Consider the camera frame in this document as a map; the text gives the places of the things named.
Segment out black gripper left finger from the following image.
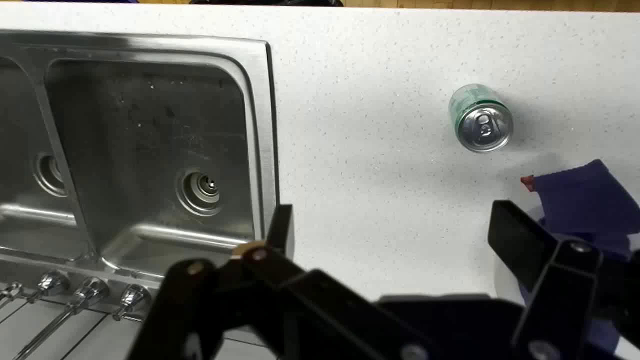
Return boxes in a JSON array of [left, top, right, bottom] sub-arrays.
[[127, 202, 433, 360]]

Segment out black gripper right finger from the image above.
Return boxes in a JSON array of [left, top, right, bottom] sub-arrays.
[[486, 198, 640, 360]]

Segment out grey-blue towel with red tag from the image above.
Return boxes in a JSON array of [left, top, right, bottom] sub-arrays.
[[519, 158, 640, 352]]

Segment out green soda can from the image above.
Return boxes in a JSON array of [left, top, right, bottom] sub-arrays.
[[446, 82, 517, 156]]

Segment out chrome gooseneck faucet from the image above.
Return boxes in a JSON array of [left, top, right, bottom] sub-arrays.
[[66, 276, 113, 315]]

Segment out stainless steel double sink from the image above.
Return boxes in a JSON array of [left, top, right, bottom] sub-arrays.
[[0, 27, 283, 285]]

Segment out chrome faucet handle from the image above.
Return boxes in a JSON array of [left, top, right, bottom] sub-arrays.
[[26, 268, 72, 305], [113, 282, 152, 322]]

